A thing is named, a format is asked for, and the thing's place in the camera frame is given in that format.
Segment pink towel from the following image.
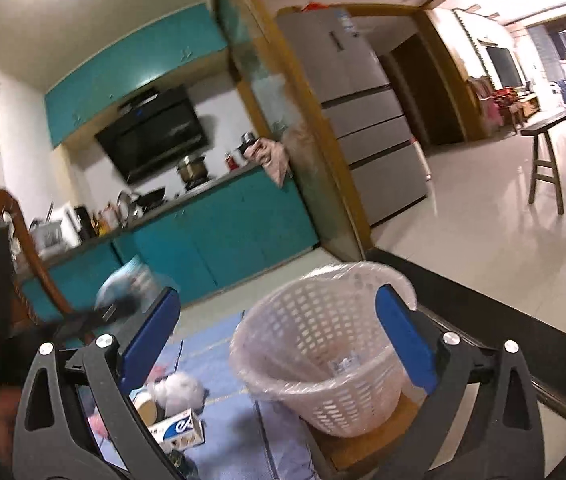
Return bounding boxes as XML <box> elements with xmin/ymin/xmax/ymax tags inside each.
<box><xmin>245</xmin><ymin>137</ymin><xmax>291</xmax><ymax>188</ymax></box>

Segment wood framed glass partition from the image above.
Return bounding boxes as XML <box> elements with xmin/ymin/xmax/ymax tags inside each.
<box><xmin>213</xmin><ymin>0</ymin><xmax>379</xmax><ymax>261</ymax></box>

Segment teal lower kitchen cabinets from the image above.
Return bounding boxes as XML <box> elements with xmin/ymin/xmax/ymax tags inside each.
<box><xmin>18</xmin><ymin>165</ymin><xmax>321</xmax><ymax>326</ymax></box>

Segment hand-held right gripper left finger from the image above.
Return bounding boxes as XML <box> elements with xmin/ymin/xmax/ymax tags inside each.
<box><xmin>13</xmin><ymin>287</ymin><xmax>184</xmax><ymax>480</ymax></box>

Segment white basket with plastic liner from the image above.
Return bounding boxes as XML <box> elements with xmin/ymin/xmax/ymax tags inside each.
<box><xmin>229</xmin><ymin>261</ymin><xmax>419</xmax><ymax>438</ymax></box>

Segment wall television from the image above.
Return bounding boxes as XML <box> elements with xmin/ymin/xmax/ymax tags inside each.
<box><xmin>485</xmin><ymin>45</ymin><xmax>524</xmax><ymax>88</ymax></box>

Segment dark green plastic bag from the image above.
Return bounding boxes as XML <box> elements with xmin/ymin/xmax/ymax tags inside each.
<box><xmin>168</xmin><ymin>452</ymin><xmax>200</xmax><ymax>480</ymax></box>

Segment blue striped cloth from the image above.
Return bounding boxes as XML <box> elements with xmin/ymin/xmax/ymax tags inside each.
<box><xmin>83</xmin><ymin>310</ymin><xmax>324</xmax><ymax>480</ymax></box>

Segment white dish rack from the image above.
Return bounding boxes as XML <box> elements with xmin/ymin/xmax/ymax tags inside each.
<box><xmin>30</xmin><ymin>204</ymin><xmax>81</xmax><ymax>255</ymax></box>

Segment dark wooden door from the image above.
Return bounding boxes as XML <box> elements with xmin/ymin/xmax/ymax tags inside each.
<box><xmin>383</xmin><ymin>35</ymin><xmax>464</xmax><ymax>146</ymax></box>

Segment teal upper kitchen cabinets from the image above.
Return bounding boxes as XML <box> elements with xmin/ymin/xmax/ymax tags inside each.
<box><xmin>44</xmin><ymin>2</ymin><xmax>229</xmax><ymax>150</ymax></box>

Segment black wok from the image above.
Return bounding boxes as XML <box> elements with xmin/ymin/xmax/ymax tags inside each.
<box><xmin>130</xmin><ymin>187</ymin><xmax>166</xmax><ymax>211</ymax></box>

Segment light blue plastic bag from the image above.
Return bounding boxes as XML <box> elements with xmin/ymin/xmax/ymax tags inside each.
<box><xmin>96</xmin><ymin>255</ymin><xmax>156</xmax><ymax>306</ymax></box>

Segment wooden bench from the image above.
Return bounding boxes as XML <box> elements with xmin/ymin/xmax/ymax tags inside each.
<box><xmin>520</xmin><ymin>110</ymin><xmax>566</xmax><ymax>216</ymax></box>

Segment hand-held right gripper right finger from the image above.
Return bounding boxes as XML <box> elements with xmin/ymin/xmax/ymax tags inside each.
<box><xmin>375</xmin><ymin>284</ymin><xmax>546</xmax><ymax>480</ymax></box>

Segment black range hood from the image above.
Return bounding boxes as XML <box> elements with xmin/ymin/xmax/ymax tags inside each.
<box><xmin>94</xmin><ymin>85</ymin><xmax>209</xmax><ymax>184</ymax></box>

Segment wooden stool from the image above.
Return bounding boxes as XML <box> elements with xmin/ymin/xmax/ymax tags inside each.
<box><xmin>308</xmin><ymin>395</ymin><xmax>421</xmax><ymax>476</ymax></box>

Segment black countertop appliance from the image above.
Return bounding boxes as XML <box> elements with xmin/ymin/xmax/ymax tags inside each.
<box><xmin>74</xmin><ymin>205</ymin><xmax>95</xmax><ymax>242</ymax></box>

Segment carved wooden chair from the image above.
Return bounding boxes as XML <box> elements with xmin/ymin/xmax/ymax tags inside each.
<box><xmin>0</xmin><ymin>180</ymin><xmax>94</xmax><ymax>346</ymax></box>

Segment silver refrigerator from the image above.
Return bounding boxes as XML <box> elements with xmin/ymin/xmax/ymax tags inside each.
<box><xmin>275</xmin><ymin>7</ymin><xmax>430</xmax><ymax>227</ymax></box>

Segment small white cardboard box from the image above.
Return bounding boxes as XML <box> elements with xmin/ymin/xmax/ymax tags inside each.
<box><xmin>148</xmin><ymin>407</ymin><xmax>206</xmax><ymax>453</ymax></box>

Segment steel cooking pot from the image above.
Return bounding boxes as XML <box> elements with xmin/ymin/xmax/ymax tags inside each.
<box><xmin>177</xmin><ymin>155</ymin><xmax>207</xmax><ymax>183</ymax></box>

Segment green wall garland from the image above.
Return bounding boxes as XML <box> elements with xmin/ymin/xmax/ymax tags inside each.
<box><xmin>453</xmin><ymin>10</ymin><xmax>488</xmax><ymax>81</ymax></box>

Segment beige paper cup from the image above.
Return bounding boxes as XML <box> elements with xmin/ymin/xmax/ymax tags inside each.
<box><xmin>133</xmin><ymin>390</ymin><xmax>161</xmax><ymax>423</ymax></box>

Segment red wooden chair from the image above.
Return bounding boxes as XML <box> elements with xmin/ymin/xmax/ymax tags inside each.
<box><xmin>468</xmin><ymin>75</ymin><xmax>538</xmax><ymax>136</ymax></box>

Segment teal kitchen cabinets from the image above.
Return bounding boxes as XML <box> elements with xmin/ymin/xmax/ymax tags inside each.
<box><xmin>18</xmin><ymin>165</ymin><xmax>321</xmax><ymax>326</ymax></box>
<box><xmin>44</xmin><ymin>2</ymin><xmax>229</xmax><ymax>150</ymax></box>

